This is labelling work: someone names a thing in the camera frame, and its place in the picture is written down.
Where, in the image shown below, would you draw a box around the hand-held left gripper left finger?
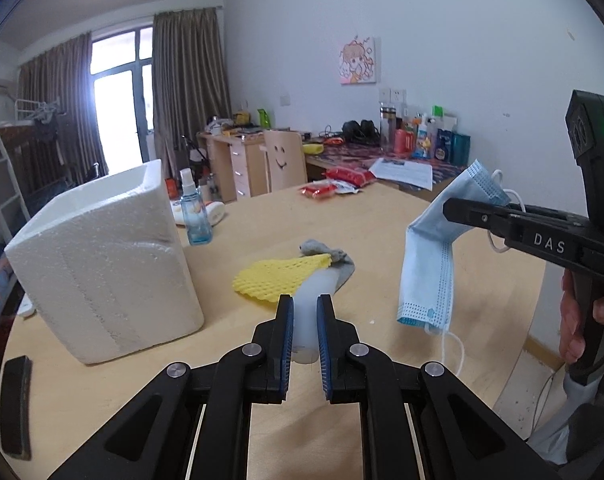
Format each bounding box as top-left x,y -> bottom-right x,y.
47,294 -> 295,480

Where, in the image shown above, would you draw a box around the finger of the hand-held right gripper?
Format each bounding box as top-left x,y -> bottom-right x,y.
442,197 -> 525,251
507,203 -> 590,226

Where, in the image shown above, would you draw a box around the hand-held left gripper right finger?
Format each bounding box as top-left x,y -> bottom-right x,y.
316,294 -> 558,480

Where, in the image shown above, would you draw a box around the white plastic bottle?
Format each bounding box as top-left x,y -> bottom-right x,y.
291,267 -> 340,365

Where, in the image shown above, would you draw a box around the yellow foam net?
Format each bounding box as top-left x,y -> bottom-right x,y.
232,253 -> 333,303

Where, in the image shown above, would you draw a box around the blue face mask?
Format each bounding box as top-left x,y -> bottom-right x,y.
395,159 -> 527,378

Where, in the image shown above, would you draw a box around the grey sock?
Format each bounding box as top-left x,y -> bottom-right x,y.
299,239 -> 357,291

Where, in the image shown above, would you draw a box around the white foam box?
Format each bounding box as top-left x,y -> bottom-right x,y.
4,159 -> 205,366

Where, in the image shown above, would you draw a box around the person's right forearm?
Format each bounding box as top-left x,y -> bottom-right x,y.
527,367 -> 604,466

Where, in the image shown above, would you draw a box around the person's right hand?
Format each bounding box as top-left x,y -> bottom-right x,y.
557,270 -> 604,365

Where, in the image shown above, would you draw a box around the group of toiletry bottles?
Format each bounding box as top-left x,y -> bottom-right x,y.
394,105 -> 472,166

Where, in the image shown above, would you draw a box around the printed paper sheet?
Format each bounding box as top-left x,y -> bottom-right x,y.
369,157 -> 434,192

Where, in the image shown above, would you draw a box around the clear water bottle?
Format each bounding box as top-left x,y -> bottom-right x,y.
379,102 -> 398,153

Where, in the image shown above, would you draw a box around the large red snack packet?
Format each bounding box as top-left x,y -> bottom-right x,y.
324,166 -> 377,188

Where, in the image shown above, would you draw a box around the black headphones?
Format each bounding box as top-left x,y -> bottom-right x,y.
342,119 -> 380,142

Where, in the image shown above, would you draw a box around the white plastic case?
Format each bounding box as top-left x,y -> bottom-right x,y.
172,201 -> 228,226

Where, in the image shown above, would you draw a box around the clear spray bottle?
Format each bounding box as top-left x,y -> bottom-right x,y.
178,168 -> 214,247

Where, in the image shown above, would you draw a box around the small red snack packet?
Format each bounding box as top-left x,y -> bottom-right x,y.
298,182 -> 358,201

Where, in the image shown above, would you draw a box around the wooden desk with drawers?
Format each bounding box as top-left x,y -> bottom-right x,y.
197,127 -> 313,201

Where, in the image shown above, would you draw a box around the wooden chair with smiley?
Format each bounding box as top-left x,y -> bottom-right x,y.
263,130 -> 308,193

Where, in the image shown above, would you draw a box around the black chair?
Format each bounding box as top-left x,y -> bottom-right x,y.
181,135 -> 213,181

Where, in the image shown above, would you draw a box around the brown curtain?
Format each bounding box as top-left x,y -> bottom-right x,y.
152,7 -> 233,166
17,32 -> 108,181

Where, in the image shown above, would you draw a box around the glass balcony door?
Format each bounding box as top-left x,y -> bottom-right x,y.
89,27 -> 158,176

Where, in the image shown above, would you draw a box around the black phone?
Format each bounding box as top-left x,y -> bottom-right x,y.
0,355 -> 33,461

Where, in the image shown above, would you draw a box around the white bed ladder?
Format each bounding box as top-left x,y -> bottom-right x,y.
0,127 -> 33,221

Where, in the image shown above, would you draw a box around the hanging dark clothes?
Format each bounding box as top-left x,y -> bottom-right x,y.
32,110 -> 68,171

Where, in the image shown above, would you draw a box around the metal bunk bed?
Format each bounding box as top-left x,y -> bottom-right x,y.
0,97 -> 90,211

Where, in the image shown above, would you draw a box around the pink cartoon wall poster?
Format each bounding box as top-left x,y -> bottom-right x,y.
339,36 -> 378,86

